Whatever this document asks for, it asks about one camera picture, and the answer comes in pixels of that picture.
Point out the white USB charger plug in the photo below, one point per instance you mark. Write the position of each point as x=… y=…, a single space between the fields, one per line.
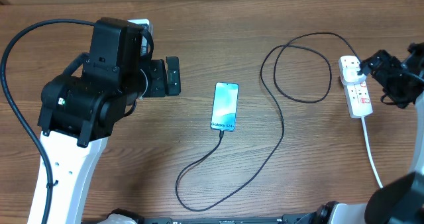
x=351 y=76

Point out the white power strip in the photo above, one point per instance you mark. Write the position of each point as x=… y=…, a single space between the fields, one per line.
x=357 y=96

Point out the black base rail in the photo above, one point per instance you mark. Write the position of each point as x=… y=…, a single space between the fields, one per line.
x=284 y=219

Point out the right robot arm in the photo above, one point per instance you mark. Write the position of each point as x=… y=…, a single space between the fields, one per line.
x=402 y=200

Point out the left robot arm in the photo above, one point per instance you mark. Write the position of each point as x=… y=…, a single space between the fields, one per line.
x=82 y=104

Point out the Samsung Galaxy smartphone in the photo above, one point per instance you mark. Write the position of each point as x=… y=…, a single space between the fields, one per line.
x=224 y=109

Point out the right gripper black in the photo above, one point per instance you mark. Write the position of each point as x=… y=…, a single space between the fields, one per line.
x=385 y=64

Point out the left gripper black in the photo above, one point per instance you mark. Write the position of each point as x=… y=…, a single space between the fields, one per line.
x=159 y=87

